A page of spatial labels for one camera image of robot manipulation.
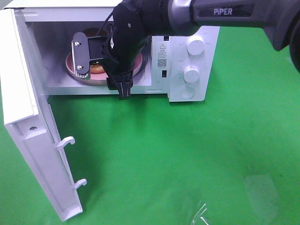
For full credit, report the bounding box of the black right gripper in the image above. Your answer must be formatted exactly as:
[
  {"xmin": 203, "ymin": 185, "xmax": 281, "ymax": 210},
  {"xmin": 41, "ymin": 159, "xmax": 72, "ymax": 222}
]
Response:
[{"xmin": 88, "ymin": 32, "xmax": 134, "ymax": 99}]

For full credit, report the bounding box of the pink round plate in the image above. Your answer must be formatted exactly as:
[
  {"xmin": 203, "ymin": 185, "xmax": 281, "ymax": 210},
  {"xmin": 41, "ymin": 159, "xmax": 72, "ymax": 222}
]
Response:
[{"xmin": 65, "ymin": 28, "xmax": 143, "ymax": 87}]

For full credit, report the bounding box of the burger with lettuce and cheese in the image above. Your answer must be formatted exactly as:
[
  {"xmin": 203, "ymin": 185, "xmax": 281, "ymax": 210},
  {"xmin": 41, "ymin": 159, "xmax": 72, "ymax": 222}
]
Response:
[{"xmin": 83, "ymin": 28, "xmax": 105, "ymax": 74}]

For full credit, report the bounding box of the round white door release button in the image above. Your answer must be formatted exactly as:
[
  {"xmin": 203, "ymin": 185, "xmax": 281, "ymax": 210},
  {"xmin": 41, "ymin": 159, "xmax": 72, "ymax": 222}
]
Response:
[{"xmin": 180, "ymin": 88, "xmax": 195, "ymax": 99}]

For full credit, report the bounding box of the white microwave door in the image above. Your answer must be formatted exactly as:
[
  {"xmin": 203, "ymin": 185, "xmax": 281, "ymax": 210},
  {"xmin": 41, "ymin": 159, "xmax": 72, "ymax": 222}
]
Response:
[{"xmin": 0, "ymin": 8, "xmax": 87, "ymax": 221}]

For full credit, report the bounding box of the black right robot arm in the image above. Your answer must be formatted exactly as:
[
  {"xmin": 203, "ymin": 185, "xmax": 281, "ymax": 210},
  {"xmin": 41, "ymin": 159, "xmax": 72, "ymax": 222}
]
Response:
[{"xmin": 101, "ymin": 0, "xmax": 300, "ymax": 98}]

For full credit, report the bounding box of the white microwave oven body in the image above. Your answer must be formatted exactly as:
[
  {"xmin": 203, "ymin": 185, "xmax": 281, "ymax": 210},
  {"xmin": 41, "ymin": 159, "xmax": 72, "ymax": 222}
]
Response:
[{"xmin": 3, "ymin": 0, "xmax": 219, "ymax": 102}]

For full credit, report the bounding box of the white lower timer knob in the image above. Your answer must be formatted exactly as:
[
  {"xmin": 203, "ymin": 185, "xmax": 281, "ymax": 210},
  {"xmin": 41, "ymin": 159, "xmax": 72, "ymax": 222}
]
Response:
[{"xmin": 183, "ymin": 66, "xmax": 200, "ymax": 83}]

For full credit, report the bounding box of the white upper power knob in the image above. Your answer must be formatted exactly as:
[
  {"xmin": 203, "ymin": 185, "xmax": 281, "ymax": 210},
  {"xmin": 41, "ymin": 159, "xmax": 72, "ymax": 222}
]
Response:
[{"xmin": 187, "ymin": 35, "xmax": 205, "ymax": 56}]

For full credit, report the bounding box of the black camera cable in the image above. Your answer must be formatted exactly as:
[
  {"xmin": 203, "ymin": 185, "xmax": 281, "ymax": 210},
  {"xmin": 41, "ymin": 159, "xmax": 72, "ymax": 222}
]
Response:
[{"xmin": 95, "ymin": 10, "xmax": 115, "ymax": 37}]

